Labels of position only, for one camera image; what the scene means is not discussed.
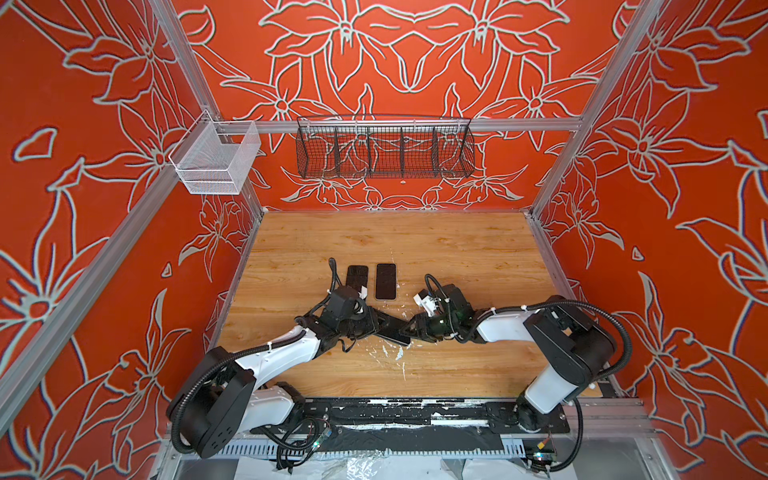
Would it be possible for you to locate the pink phone case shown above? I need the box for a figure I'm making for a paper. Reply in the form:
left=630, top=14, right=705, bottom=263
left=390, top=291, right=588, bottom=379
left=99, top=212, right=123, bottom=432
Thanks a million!
left=375, top=262, right=398, bottom=301

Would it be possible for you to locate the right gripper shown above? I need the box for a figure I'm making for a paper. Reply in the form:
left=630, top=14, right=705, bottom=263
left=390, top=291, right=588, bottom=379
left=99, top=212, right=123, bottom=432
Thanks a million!
left=396, top=314, right=459, bottom=345

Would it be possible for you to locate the aluminium frame rail back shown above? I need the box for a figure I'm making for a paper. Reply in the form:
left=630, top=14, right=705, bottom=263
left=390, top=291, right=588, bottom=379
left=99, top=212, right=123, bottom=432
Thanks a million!
left=213, top=117, right=582, bottom=135

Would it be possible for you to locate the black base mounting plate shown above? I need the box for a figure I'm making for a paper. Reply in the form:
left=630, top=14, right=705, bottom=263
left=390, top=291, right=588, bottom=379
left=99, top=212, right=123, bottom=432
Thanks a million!
left=249, top=397, right=571, bottom=436

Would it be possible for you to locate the white mesh basket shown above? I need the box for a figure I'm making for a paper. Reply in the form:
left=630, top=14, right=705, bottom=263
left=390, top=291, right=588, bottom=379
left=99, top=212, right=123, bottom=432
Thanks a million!
left=169, top=110, right=261, bottom=195

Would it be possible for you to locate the black wire basket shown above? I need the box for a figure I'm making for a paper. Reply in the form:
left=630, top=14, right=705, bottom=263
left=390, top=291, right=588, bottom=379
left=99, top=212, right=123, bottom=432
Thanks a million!
left=295, top=114, right=476, bottom=180

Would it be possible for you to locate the black smartphone picked up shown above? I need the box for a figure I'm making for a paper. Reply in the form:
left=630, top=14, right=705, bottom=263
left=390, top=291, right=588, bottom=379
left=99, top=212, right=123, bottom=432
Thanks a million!
left=345, top=264, right=370, bottom=295

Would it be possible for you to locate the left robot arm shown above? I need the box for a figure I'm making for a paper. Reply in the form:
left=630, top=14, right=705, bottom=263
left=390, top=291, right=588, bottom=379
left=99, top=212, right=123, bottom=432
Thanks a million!
left=166, top=286, right=410, bottom=458

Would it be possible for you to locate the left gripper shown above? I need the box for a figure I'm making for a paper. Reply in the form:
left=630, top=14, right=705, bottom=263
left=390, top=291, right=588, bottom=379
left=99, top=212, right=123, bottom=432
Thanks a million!
left=337, top=306, right=390, bottom=338

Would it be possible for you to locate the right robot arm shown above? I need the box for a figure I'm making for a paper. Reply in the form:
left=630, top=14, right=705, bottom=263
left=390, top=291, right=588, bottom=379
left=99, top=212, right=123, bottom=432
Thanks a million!
left=399, top=284, right=633, bottom=433

